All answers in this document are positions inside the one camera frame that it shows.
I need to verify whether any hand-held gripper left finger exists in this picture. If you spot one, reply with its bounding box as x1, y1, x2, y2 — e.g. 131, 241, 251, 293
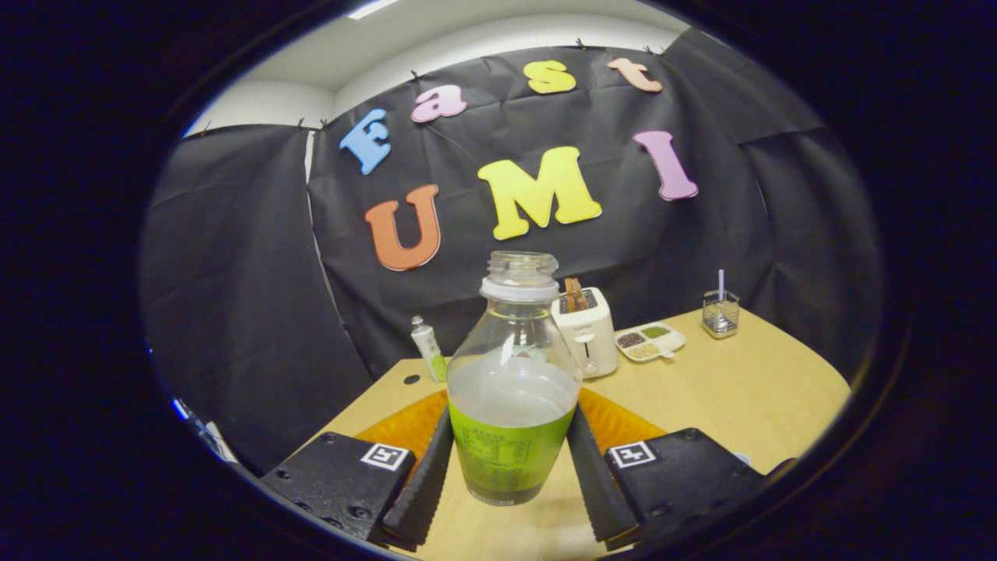
259, 390, 455, 550

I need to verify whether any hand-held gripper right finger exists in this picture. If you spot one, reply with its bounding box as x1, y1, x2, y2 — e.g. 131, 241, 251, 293
567, 387, 799, 550

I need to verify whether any clear juice bottle green label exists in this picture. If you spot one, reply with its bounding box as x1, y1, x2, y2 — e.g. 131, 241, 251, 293
446, 251, 583, 507

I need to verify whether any slim white bottle green label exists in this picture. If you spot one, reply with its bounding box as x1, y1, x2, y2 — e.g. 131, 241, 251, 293
410, 315, 449, 383

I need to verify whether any wooden table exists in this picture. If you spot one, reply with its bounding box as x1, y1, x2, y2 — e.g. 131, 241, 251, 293
300, 306, 852, 560

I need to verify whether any white divided snack tray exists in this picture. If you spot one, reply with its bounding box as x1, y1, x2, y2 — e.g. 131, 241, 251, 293
615, 322, 687, 363

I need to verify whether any clear glass tumbler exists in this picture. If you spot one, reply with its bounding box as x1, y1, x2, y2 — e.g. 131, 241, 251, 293
702, 290, 741, 340

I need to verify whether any white toaster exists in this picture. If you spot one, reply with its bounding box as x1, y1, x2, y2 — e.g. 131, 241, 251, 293
550, 287, 618, 380

